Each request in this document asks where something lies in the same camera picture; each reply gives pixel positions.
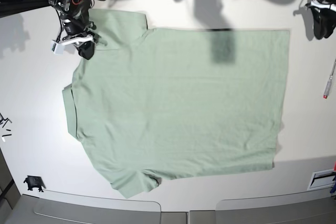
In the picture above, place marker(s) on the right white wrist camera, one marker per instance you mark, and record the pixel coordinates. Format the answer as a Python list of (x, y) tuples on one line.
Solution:
[(56, 47)]

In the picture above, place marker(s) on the red-tipped screwdriver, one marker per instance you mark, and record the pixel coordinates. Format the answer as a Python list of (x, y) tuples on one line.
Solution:
[(329, 82)]

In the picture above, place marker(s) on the grey chair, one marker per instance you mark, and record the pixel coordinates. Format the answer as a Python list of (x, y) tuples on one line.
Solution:
[(276, 209), (85, 214)]

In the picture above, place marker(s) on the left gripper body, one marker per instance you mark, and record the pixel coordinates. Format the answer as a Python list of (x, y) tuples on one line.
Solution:
[(314, 4)]

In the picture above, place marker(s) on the black plastic clip part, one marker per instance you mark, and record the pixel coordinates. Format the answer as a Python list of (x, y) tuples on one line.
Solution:
[(34, 182)]

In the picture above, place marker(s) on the right grey chair back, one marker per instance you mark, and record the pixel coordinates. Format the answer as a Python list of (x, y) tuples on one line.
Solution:
[(276, 209)]

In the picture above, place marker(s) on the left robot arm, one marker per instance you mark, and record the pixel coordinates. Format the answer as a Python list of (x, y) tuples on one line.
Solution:
[(323, 13)]

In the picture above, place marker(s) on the light green T-shirt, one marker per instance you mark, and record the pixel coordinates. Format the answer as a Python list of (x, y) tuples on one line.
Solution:
[(162, 103)]

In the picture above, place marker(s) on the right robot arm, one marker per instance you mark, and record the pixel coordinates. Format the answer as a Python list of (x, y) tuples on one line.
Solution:
[(77, 9)]

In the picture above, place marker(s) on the left grey chair back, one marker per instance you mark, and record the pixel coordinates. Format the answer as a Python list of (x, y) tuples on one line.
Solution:
[(85, 214)]

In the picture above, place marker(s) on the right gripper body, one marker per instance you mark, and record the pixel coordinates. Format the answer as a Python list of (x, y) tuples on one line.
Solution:
[(78, 32)]

